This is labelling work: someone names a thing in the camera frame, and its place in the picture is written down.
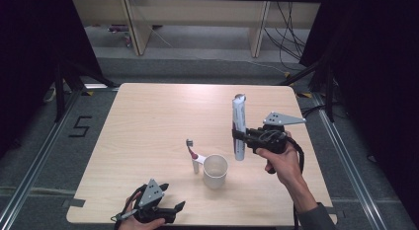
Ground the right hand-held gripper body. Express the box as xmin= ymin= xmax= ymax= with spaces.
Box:
xmin=245 ymin=111 xmax=307 ymax=155

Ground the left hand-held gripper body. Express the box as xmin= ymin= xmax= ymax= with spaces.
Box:
xmin=132 ymin=178 xmax=176 ymax=225

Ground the white toothpaste tube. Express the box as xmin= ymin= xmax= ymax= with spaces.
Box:
xmin=231 ymin=93 xmax=248 ymax=162

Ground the person's left hand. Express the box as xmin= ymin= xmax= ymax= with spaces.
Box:
xmin=117 ymin=191 xmax=166 ymax=230

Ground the person's right hand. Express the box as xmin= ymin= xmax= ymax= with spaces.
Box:
xmin=255 ymin=131 xmax=306 ymax=192

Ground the white and red toothbrush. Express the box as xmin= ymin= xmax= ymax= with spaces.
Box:
xmin=185 ymin=138 xmax=208 ymax=175

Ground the white plastic cup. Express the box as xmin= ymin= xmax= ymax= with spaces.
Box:
xmin=202 ymin=153 xmax=229 ymax=191

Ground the black metal stand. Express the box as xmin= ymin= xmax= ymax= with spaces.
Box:
xmin=52 ymin=55 xmax=121 ymax=123
xmin=279 ymin=57 xmax=336 ymax=123

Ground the black curtain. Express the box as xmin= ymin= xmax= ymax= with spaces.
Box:
xmin=298 ymin=0 xmax=419 ymax=221
xmin=0 ymin=0 xmax=104 ymax=159

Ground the small red and pink clutter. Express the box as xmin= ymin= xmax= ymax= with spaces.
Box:
xmin=107 ymin=24 xmax=133 ymax=48

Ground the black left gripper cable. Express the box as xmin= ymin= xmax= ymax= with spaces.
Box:
xmin=111 ymin=185 xmax=146 ymax=230

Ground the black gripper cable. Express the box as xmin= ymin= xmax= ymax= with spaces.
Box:
xmin=111 ymin=185 xmax=146 ymax=230
xmin=286 ymin=136 xmax=306 ymax=230

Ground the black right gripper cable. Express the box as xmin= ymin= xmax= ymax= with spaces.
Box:
xmin=286 ymin=136 xmax=306 ymax=230

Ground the metal floor rail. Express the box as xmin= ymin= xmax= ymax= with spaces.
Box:
xmin=310 ymin=91 xmax=390 ymax=230
xmin=0 ymin=90 xmax=82 ymax=230

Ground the bundle of black cables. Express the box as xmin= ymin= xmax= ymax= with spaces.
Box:
xmin=262 ymin=1 xmax=308 ymax=72

